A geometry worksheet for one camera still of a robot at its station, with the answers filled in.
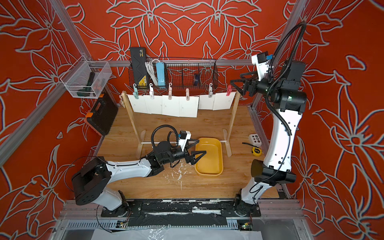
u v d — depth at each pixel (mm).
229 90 629
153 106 711
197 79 925
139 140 924
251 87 508
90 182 435
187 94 635
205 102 706
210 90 644
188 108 717
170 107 710
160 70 898
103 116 927
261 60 483
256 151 914
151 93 628
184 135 634
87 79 905
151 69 858
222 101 705
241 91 533
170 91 634
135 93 623
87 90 808
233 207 724
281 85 450
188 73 973
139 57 854
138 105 701
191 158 633
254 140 951
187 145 667
